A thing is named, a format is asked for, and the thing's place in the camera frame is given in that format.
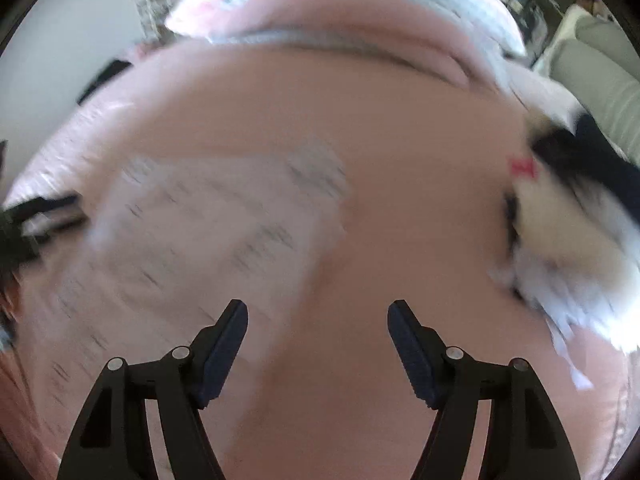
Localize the pink cartoon print pajama pants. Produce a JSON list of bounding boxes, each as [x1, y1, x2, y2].
[[23, 144, 347, 479]]

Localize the folded white striped garment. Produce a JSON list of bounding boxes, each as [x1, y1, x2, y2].
[[489, 249, 639, 390]]

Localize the black bag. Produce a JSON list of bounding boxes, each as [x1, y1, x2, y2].
[[76, 58, 132, 105]]

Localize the pink bed sheet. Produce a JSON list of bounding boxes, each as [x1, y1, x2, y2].
[[1, 41, 631, 479]]

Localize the folded cream garment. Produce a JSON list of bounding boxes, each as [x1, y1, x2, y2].
[[508, 156, 639, 294]]

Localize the white shelf rack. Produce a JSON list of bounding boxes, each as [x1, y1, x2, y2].
[[136, 0, 180, 44]]

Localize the folded navy garment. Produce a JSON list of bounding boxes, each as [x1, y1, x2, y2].
[[528, 113, 639, 223]]

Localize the light pink pillow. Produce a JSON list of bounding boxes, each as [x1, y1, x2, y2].
[[506, 60, 585, 132]]

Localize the grey padded headboard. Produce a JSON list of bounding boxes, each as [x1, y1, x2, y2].
[[534, 6, 639, 162]]

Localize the folded pink checkered duvet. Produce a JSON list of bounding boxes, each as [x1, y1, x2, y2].
[[165, 0, 526, 90]]

